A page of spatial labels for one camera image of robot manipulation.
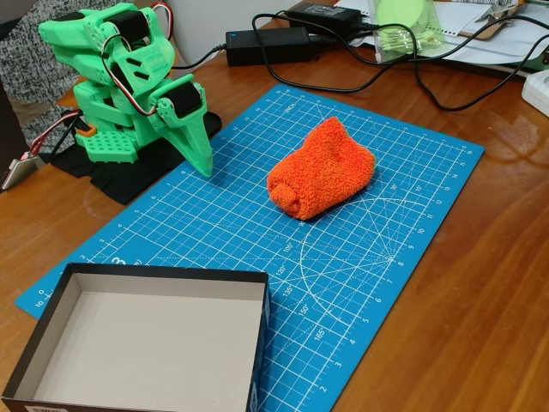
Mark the green gripper black servo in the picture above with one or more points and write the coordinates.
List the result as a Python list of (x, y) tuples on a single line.
[(182, 99)]

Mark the fuzzy orange sock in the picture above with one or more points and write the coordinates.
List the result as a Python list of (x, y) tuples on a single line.
[(323, 171)]

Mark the green 3D-printed robot arm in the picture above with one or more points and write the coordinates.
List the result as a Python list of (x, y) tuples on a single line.
[(107, 143)]

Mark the large black power adapter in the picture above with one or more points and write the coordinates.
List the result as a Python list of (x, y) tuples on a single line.
[(270, 45)]

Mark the slim black power adapter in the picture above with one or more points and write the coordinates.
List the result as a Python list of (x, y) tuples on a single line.
[(323, 14)]

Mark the silver controller board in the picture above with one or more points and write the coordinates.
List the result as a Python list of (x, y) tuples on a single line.
[(19, 171)]

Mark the grey speckled fabric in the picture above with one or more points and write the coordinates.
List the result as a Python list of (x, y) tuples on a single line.
[(25, 64)]

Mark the blue cutting mat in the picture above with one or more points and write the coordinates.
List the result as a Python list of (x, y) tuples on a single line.
[(343, 279)]

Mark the black cardboard box white inside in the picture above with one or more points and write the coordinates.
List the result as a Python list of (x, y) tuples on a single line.
[(141, 343)]

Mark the clear bag with green parts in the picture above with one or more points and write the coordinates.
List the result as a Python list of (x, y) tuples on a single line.
[(407, 30)]

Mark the brown clipboard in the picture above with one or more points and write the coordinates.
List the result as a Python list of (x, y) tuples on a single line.
[(480, 31)]

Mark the white paper sheets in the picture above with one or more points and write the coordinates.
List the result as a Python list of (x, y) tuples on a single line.
[(493, 49)]

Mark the white plastic device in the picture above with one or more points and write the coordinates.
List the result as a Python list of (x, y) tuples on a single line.
[(538, 92)]

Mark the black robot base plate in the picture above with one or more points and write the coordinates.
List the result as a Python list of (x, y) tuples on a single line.
[(128, 180)]

